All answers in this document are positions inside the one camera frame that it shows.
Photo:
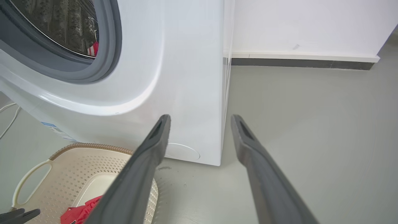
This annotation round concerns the red white striped garment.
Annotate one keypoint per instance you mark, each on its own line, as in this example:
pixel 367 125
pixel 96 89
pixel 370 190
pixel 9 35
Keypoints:
pixel 93 49

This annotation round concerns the dark grey baseboard strip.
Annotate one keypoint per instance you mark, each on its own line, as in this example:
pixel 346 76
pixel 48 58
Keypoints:
pixel 298 63

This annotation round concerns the beige perforated laundry basket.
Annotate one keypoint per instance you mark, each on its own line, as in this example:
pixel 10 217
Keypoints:
pixel 68 174

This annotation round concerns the blue white energy label sticker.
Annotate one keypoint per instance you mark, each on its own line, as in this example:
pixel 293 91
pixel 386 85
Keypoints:
pixel 57 131

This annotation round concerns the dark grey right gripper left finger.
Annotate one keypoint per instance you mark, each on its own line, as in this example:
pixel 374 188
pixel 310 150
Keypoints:
pixel 133 180

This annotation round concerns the grey rubber door seal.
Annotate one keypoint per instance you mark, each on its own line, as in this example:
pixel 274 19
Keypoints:
pixel 107 53

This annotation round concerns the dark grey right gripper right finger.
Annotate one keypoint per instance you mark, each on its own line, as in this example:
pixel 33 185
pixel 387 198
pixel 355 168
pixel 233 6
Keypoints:
pixel 264 180

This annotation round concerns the perforated steel washer drum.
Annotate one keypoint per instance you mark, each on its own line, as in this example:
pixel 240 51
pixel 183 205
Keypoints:
pixel 62 25

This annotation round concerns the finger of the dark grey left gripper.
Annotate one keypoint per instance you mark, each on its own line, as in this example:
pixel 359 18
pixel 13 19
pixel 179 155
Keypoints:
pixel 23 216
pixel 11 212

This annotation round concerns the white front-load washing machine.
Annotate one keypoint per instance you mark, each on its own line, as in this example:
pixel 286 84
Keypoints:
pixel 186 77

